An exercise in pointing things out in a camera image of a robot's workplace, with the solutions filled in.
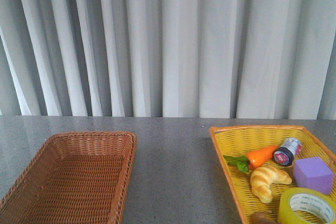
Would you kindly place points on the purple foam cube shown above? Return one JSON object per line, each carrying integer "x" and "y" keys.
{"x": 313, "y": 173}

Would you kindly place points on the brown object at basket edge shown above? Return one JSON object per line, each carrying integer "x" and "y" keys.
{"x": 262, "y": 217}

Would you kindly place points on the toy croissant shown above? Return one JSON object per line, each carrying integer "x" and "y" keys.
{"x": 262, "y": 178}

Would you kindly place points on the yellow tape roll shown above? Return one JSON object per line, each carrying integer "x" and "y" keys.
{"x": 303, "y": 205}

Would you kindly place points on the yellow wicker basket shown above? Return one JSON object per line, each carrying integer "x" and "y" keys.
{"x": 240, "y": 140}

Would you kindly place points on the orange toy carrot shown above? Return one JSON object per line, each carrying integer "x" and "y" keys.
{"x": 252, "y": 160}

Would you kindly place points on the brown wicker basket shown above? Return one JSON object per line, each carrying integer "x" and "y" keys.
{"x": 75, "y": 177}

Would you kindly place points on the grey curtain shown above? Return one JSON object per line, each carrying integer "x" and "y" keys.
{"x": 244, "y": 59}

